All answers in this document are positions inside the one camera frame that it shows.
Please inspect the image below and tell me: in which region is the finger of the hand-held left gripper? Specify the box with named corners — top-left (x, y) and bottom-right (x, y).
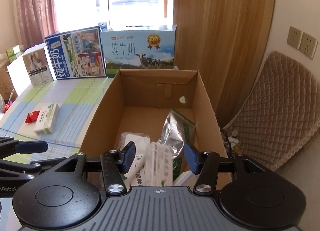
top-left (0, 136), bottom-right (48, 158)
top-left (0, 158), bottom-right (66, 181)

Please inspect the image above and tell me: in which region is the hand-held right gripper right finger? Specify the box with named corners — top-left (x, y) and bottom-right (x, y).
top-left (184, 143), bottom-right (265, 196)

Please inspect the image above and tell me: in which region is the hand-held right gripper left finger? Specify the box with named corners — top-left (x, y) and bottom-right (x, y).
top-left (54, 142), bottom-right (137, 196)

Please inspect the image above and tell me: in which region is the green white spray box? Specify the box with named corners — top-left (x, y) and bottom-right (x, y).
top-left (124, 146), bottom-right (152, 188)

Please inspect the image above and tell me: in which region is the white ointment box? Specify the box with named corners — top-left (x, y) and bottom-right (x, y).
top-left (147, 143), bottom-right (174, 187)

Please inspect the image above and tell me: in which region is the green leaf foil bag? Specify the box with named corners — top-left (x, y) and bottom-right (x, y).
top-left (157, 108), bottom-right (197, 181)

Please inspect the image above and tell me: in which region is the red snack packet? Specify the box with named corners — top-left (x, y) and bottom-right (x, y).
top-left (25, 111), bottom-right (40, 124)

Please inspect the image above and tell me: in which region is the long white medicine box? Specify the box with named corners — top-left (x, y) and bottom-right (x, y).
top-left (34, 103), bottom-right (60, 135)

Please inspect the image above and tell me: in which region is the brown cardboard box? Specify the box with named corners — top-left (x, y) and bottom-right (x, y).
top-left (0, 68), bottom-right (18, 102)

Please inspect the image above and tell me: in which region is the small white product box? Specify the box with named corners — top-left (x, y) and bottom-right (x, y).
top-left (22, 47), bottom-right (54, 87)

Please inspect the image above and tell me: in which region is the small green box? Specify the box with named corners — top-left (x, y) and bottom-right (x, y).
top-left (6, 45), bottom-right (25, 61)

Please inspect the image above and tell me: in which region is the quilted beige chair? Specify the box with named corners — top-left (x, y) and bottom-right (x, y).
top-left (221, 51), bottom-right (320, 171)

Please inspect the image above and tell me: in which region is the blue cartoon milk carton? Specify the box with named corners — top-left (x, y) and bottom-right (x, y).
top-left (44, 27), bottom-right (107, 81)

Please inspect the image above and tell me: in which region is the green pasture milk carton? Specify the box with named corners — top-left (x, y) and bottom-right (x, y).
top-left (100, 25), bottom-right (178, 70)

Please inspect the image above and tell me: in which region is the wooden cabinet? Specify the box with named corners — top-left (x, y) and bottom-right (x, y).
top-left (174, 0), bottom-right (278, 126)

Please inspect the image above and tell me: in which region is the pink curtain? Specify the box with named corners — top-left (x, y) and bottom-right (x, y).
top-left (15, 0), bottom-right (59, 46)

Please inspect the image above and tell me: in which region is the white plug with cable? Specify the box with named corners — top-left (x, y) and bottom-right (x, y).
top-left (224, 129), bottom-right (240, 156)

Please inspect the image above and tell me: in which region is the beige wall socket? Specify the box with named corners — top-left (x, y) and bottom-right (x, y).
top-left (299, 33), bottom-right (318, 59)
top-left (287, 26), bottom-right (303, 49)

